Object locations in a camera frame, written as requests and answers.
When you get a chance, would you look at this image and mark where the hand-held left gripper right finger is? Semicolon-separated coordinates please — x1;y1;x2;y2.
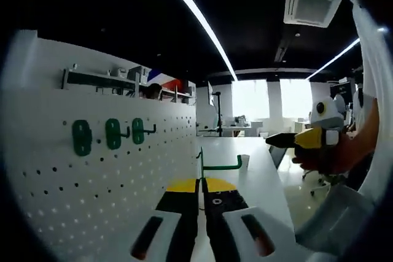
200;177;297;262

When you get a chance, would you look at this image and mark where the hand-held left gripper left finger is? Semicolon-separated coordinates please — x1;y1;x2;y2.
122;177;200;262

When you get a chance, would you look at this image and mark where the green hook assembly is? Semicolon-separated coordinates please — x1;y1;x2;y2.
104;117;131;150
131;117;158;145
196;146;244;183
71;119;93;158

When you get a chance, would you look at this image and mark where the white perforated mounting plate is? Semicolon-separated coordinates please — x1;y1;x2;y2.
0;90;199;260

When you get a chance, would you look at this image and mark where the person's right hand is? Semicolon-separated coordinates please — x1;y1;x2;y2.
291;134;357;177

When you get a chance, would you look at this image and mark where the wheeled office chair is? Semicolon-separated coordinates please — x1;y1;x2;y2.
302;168;346;197

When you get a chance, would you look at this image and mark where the short ceiling light strip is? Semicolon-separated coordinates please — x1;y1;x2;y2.
306;37;360;80

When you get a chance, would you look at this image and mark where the black tripod stand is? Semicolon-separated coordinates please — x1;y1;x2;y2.
212;91;224;137

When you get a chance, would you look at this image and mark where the person's white shirt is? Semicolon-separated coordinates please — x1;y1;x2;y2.
339;0;393;204

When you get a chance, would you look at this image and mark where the white mesh office chair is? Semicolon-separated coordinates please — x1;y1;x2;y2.
294;183;377;250

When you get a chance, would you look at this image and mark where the slim desk monitor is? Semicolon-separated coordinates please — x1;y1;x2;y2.
207;80;216;106

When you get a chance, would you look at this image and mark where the white ceiling air conditioner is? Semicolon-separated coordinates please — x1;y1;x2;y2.
282;0;343;28

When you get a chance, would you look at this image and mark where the long ceiling light strip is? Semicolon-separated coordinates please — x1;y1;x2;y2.
150;0;238;82

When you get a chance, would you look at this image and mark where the metal storage shelf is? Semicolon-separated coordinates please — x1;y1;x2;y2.
62;67;142;97

